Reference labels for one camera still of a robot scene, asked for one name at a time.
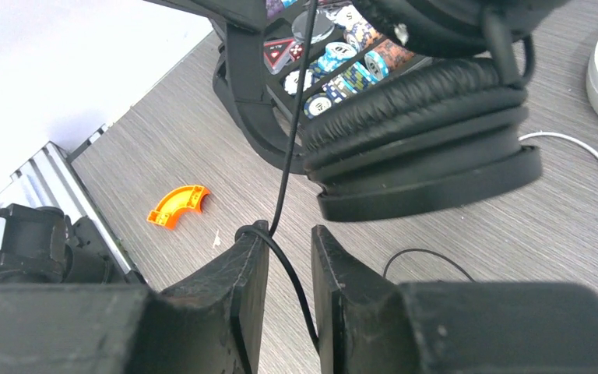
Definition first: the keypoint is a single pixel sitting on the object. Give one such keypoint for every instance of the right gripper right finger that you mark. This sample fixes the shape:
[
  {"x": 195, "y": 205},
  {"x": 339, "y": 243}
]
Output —
[{"x": 368, "y": 324}]

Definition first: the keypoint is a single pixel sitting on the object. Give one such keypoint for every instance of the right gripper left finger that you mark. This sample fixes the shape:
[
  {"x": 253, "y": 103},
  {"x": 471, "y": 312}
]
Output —
[{"x": 210, "y": 322}]

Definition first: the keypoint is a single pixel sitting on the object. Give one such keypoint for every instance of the black wired headphones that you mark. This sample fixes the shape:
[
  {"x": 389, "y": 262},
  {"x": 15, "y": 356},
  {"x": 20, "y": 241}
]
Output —
[{"x": 438, "y": 137}]

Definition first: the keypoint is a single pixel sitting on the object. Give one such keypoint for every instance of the orange curved plastic piece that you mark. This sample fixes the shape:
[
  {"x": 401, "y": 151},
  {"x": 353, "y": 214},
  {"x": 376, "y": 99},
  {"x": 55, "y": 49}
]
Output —
[{"x": 185, "y": 199}]

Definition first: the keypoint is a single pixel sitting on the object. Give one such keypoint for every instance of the black poker chip case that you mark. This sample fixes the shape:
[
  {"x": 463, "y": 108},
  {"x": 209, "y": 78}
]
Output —
[{"x": 256, "y": 75}]

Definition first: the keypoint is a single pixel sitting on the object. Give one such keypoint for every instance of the aluminium slotted rail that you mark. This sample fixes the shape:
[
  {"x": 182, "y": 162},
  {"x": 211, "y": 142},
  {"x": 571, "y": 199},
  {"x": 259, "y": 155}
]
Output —
[{"x": 48, "y": 179}]

